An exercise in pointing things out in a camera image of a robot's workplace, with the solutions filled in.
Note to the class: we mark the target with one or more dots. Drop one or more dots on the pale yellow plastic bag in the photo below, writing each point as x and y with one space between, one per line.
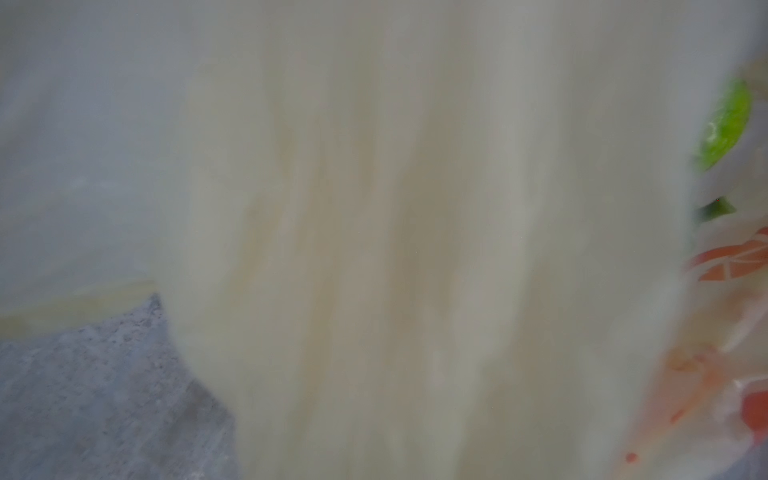
402 239

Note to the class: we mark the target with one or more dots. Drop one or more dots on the green fruit in bag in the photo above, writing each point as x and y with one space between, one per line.
726 126

